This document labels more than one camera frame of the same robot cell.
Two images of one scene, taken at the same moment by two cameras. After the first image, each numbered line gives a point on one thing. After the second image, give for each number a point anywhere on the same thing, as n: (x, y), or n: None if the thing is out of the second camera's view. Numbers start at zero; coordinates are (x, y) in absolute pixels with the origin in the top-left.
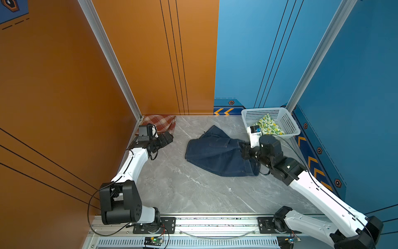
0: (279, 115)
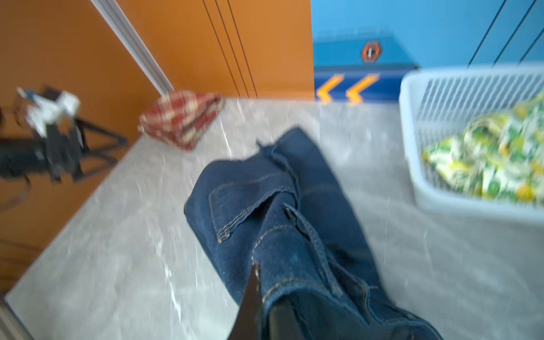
0: (435, 104)
